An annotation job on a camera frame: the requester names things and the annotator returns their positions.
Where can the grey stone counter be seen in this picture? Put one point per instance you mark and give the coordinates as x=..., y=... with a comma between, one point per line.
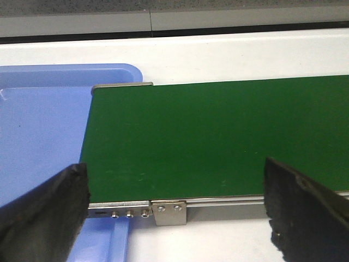
x=29, y=18

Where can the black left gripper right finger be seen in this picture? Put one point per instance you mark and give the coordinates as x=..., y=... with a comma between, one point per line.
x=309, y=222

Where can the green conveyor belt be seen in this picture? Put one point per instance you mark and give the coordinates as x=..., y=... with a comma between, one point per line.
x=212, y=136

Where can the aluminium conveyor frame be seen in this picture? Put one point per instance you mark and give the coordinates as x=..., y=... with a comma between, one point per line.
x=169, y=211

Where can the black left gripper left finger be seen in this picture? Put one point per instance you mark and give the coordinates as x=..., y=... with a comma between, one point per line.
x=43, y=224

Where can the blue plastic tray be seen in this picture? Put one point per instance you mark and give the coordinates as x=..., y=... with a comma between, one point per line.
x=44, y=111

